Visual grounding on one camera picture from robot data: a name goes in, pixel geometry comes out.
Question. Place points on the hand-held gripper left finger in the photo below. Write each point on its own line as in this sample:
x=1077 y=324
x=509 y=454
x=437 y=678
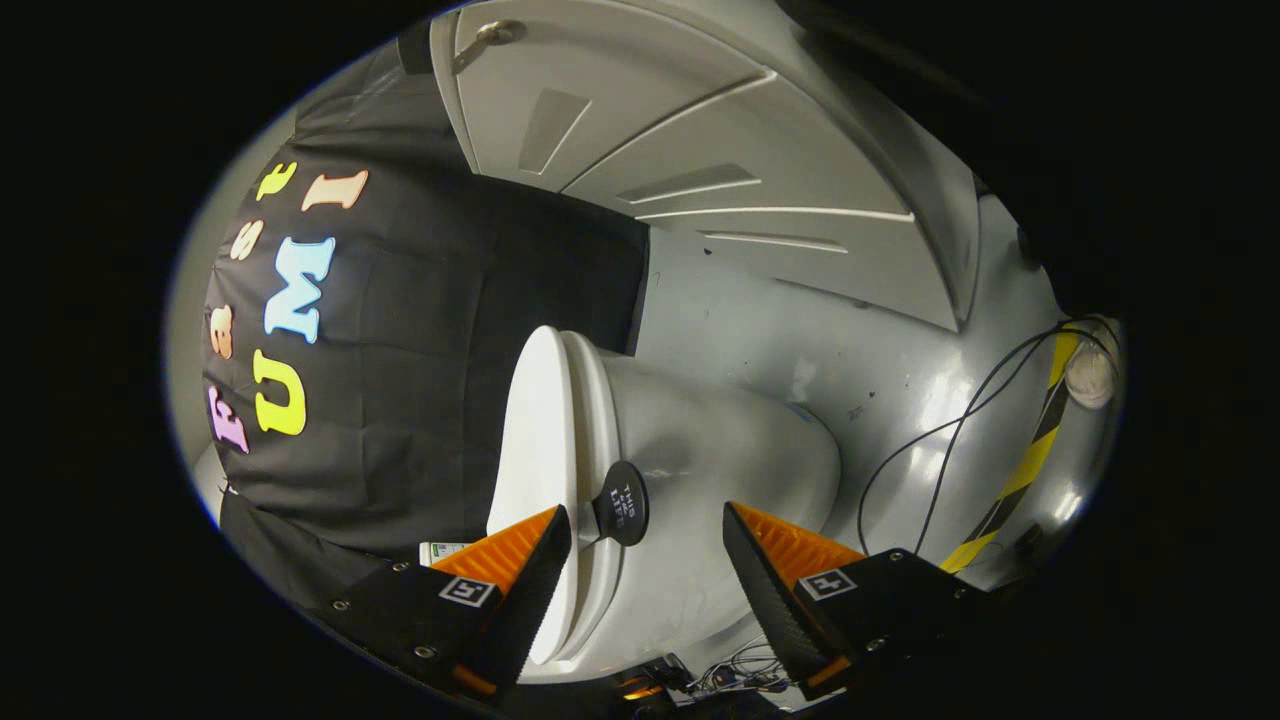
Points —
x=530 y=600

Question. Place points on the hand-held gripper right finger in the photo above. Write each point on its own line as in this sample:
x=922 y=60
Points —
x=765 y=600

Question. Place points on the white toilet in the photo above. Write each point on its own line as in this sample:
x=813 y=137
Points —
x=720 y=450

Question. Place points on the white toilet seat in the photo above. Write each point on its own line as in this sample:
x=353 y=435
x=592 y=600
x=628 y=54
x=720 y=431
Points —
x=600 y=420

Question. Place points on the black backdrop cloth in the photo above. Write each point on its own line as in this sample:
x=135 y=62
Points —
x=420 y=350

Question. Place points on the yellow black hazard tape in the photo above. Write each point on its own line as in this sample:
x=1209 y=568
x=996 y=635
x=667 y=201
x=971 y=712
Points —
x=1030 y=455

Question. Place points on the white round object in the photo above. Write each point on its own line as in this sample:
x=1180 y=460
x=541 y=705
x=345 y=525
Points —
x=1090 y=375

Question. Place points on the white panelled door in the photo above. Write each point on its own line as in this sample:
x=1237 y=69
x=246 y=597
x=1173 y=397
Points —
x=700 y=130

